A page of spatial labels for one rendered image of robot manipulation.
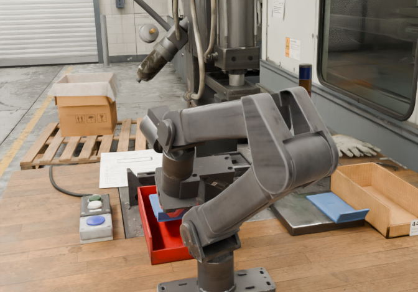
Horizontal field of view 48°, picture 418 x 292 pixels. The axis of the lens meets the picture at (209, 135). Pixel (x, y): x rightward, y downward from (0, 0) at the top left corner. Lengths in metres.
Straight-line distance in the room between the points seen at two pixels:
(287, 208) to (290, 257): 0.18
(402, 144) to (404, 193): 0.47
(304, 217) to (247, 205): 0.41
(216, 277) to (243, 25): 0.57
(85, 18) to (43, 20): 0.82
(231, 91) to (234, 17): 0.17
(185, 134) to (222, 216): 0.14
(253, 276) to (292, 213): 0.25
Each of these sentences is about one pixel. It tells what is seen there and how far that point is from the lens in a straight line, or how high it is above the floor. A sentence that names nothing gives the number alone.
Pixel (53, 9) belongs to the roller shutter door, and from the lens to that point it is 10.33.
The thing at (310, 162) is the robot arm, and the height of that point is 1.20.
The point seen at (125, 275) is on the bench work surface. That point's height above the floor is 0.90.
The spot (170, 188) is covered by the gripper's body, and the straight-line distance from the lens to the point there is 0.87.
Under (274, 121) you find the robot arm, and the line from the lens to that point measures 0.57.
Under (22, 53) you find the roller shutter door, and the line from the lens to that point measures 10.50.
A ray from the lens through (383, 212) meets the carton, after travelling 1.05.
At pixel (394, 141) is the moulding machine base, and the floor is 0.91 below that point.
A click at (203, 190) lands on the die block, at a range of 1.17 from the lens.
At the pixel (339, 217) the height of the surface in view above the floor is 0.94.
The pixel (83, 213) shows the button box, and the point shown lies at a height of 0.93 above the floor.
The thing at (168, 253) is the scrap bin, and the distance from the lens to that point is 0.93.
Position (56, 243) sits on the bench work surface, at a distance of 1.06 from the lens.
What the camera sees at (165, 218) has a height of 0.96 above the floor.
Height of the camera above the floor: 1.40
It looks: 17 degrees down
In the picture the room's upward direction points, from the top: 1 degrees counter-clockwise
